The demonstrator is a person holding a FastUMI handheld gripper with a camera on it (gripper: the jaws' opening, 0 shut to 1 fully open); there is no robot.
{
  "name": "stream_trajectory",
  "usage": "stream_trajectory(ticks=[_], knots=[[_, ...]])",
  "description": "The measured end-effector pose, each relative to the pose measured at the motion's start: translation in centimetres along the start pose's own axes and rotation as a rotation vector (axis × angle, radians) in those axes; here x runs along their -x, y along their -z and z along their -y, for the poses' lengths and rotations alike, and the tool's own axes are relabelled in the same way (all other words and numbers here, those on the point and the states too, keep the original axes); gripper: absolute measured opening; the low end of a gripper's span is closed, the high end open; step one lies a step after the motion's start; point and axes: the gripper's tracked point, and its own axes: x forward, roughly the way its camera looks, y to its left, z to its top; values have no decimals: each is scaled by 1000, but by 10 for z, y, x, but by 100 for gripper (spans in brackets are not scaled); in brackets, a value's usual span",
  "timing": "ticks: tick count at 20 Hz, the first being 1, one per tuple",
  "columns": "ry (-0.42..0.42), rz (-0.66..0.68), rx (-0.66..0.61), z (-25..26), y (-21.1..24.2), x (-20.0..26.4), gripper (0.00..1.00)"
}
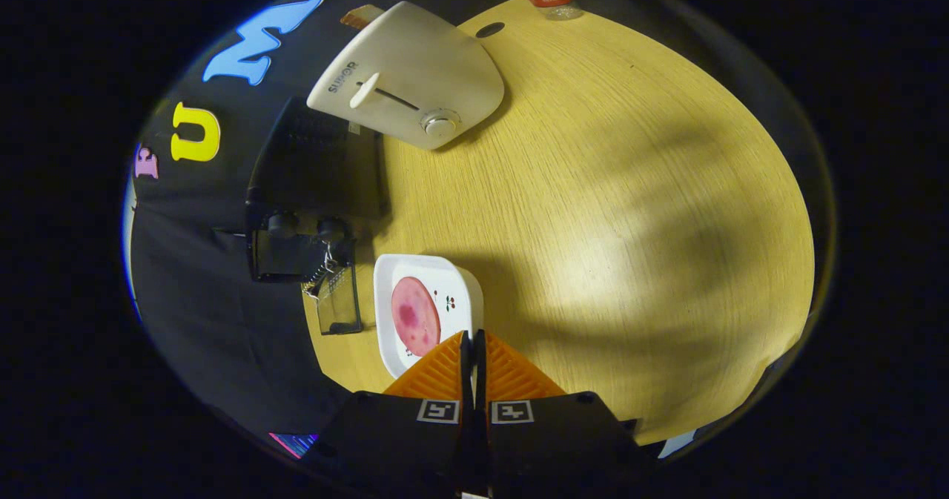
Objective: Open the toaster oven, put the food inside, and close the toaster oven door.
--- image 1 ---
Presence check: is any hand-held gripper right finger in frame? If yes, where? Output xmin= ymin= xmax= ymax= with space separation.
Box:
xmin=474 ymin=328 xmax=653 ymax=496

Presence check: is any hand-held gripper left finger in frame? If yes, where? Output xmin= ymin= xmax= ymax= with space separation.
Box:
xmin=304 ymin=330 xmax=475 ymax=496

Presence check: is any pink ham slice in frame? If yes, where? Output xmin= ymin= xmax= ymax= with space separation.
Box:
xmin=391 ymin=277 xmax=443 ymax=357

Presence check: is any white square plate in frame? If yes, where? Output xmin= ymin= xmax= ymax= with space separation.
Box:
xmin=373 ymin=253 xmax=485 ymax=380

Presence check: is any black toaster oven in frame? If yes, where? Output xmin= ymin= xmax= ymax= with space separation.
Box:
xmin=245 ymin=97 xmax=390 ymax=335

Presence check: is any cream pop-up toaster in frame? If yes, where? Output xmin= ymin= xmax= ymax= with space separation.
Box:
xmin=306 ymin=1 xmax=506 ymax=151

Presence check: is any black backdrop cloth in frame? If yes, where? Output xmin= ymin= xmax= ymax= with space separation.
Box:
xmin=122 ymin=0 xmax=520 ymax=440

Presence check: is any brown bread slice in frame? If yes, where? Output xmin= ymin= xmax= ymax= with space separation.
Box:
xmin=340 ymin=4 xmax=386 ymax=31

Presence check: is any white string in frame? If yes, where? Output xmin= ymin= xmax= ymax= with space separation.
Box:
xmin=300 ymin=239 xmax=353 ymax=296

